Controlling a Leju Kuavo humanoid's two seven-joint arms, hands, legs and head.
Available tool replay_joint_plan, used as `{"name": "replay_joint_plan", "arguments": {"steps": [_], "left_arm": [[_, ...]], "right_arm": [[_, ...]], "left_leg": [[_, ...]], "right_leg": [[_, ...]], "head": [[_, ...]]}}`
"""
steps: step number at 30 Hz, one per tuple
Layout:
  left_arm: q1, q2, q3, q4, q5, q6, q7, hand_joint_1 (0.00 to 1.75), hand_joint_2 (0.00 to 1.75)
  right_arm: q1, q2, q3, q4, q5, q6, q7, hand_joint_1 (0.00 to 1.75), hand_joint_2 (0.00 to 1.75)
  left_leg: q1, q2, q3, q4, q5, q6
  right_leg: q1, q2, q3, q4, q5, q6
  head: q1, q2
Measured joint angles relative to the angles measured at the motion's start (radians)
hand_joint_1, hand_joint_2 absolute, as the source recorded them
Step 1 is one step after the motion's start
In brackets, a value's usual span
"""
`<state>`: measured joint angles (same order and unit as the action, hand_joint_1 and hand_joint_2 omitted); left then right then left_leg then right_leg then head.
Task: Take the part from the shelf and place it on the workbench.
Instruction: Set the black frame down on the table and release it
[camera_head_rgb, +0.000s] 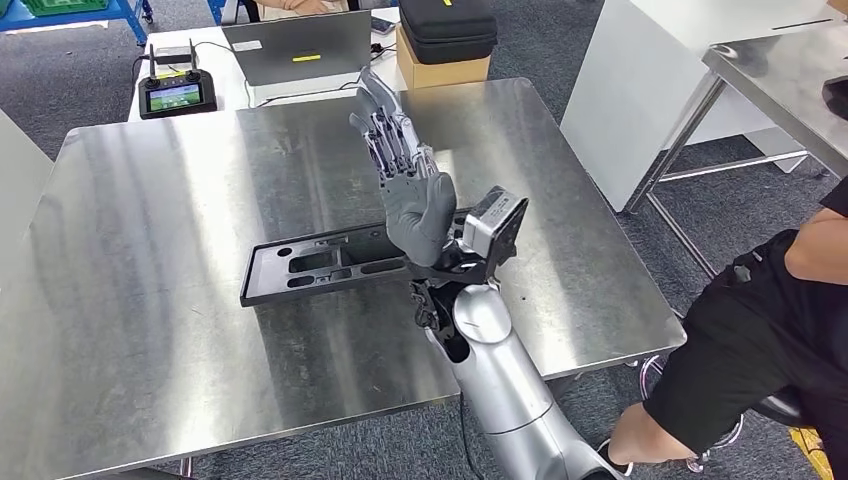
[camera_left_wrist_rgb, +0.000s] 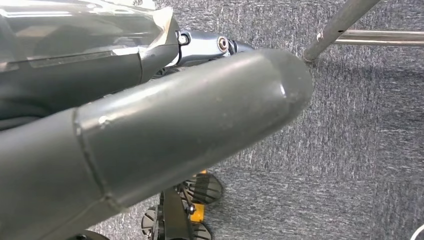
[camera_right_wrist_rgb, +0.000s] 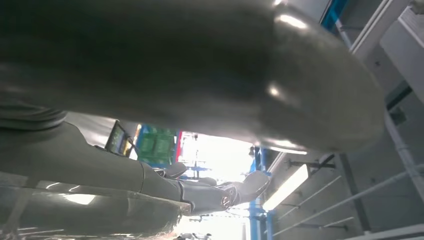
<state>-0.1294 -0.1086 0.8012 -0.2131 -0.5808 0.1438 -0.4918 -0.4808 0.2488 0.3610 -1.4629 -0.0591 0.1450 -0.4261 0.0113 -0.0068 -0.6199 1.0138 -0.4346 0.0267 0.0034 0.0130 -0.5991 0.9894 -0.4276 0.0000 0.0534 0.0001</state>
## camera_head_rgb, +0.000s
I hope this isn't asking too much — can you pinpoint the brown cardboard box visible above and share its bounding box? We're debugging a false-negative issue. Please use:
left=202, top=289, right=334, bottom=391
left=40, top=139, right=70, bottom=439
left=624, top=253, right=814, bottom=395
left=396, top=26, right=493, bottom=91

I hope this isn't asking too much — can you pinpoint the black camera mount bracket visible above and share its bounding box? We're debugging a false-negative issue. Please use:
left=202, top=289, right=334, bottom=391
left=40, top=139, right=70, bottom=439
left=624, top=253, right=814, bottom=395
left=404, top=198, right=531, bottom=333

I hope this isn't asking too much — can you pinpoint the person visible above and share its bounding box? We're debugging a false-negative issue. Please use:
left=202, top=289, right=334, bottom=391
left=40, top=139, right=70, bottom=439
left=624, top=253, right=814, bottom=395
left=596, top=175, right=848, bottom=480
left=254, top=0, right=349, bottom=21

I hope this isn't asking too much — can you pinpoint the small grey router box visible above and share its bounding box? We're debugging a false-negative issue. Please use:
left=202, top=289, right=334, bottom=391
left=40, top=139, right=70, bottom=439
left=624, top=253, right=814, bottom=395
left=153, top=44, right=195, bottom=66

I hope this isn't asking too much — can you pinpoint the black remote controller with screen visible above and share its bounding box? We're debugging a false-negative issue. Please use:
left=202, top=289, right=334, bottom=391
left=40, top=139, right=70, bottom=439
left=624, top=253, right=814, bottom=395
left=137, top=38, right=219, bottom=121

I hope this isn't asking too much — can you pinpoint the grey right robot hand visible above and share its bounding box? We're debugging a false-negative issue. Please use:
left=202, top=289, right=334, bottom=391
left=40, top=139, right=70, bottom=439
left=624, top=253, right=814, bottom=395
left=349, top=66, right=459, bottom=268

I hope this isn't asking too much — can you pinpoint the white desk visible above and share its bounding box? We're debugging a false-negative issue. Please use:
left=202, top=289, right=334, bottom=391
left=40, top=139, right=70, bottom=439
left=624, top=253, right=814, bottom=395
left=127, top=6, right=412, bottom=123

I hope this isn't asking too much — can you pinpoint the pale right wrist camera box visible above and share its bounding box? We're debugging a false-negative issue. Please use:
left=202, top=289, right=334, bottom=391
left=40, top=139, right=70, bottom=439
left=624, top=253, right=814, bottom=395
left=461, top=186, right=529, bottom=256

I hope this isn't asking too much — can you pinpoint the blue steel cart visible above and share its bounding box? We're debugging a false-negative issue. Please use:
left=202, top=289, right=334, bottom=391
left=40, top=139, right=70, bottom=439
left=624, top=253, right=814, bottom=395
left=0, top=0, right=155, bottom=48

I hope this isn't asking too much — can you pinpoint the stainless steel workbench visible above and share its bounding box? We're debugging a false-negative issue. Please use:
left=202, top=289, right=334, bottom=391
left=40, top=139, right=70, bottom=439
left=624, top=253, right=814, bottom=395
left=0, top=77, right=688, bottom=480

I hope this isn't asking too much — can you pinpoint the black hard carrying case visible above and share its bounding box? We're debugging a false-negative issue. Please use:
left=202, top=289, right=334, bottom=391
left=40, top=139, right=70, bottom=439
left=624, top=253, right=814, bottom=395
left=397, top=0, right=499, bottom=66

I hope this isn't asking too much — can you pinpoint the black device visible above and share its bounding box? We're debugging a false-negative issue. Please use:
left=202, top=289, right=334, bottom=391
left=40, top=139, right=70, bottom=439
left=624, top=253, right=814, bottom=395
left=821, top=74, right=848, bottom=122

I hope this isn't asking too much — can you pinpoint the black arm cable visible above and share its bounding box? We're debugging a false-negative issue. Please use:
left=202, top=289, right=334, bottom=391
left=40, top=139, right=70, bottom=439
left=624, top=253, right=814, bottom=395
left=458, top=394, right=486, bottom=480

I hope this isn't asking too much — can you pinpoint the grey laptop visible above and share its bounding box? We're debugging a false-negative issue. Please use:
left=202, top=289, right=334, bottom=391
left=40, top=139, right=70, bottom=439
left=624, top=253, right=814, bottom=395
left=221, top=9, right=374, bottom=87

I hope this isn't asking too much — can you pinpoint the steel frame table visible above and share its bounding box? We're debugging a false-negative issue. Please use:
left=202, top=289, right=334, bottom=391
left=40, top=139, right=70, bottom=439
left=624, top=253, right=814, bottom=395
left=625, top=23, right=848, bottom=280

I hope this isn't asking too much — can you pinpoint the black desk cable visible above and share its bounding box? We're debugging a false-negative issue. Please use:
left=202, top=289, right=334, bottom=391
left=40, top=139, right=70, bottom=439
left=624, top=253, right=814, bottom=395
left=253, top=78, right=364, bottom=109

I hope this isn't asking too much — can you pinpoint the green plastic crate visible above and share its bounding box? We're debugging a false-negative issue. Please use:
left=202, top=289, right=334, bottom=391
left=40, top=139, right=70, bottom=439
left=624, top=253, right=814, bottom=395
left=19, top=0, right=111, bottom=18

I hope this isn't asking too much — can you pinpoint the yellow floor tape square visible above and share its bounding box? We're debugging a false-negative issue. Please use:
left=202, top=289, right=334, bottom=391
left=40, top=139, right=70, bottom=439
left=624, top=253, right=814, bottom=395
left=788, top=427, right=836, bottom=480

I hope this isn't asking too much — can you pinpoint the black plastic car part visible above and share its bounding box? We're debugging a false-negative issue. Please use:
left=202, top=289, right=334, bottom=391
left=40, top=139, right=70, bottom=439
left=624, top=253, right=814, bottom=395
left=239, top=210, right=475, bottom=308

